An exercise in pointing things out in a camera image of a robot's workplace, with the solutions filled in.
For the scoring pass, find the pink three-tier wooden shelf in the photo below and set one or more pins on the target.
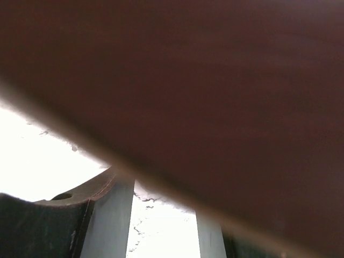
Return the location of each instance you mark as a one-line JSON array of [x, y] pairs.
[[233, 108]]

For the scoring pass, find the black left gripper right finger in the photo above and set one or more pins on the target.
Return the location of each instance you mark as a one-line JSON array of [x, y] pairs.
[[214, 243]]

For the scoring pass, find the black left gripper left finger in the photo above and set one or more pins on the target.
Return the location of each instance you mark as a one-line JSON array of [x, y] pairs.
[[91, 220]]

